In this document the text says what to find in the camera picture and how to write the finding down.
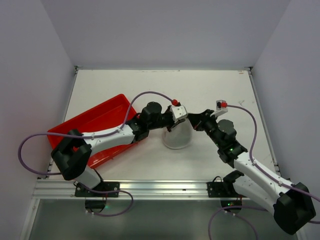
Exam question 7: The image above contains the white mesh laundry bag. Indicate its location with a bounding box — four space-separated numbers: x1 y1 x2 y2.
162 119 193 150

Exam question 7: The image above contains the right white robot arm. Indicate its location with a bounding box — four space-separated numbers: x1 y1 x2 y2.
188 109 316 235

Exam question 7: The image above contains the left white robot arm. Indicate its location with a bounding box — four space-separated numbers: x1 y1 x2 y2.
51 102 188 197

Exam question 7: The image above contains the red plastic tray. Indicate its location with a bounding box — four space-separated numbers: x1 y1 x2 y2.
49 93 135 169

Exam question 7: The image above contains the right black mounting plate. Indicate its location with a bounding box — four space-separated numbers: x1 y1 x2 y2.
206 181 239 198

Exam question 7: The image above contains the black mounting plate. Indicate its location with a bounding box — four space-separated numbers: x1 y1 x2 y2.
206 181 239 198
74 181 120 198

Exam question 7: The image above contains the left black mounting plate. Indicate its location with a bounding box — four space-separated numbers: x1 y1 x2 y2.
74 181 120 198

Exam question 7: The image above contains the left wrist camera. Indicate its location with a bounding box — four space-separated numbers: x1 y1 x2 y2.
169 105 188 123

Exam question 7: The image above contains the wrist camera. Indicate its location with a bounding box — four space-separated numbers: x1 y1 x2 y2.
169 105 188 123
210 100 228 118

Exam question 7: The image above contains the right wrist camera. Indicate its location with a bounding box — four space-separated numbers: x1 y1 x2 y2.
210 100 228 118

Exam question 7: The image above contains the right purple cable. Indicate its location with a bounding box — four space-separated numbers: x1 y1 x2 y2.
208 102 320 240

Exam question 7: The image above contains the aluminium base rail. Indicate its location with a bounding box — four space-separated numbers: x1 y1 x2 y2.
32 179 253 200

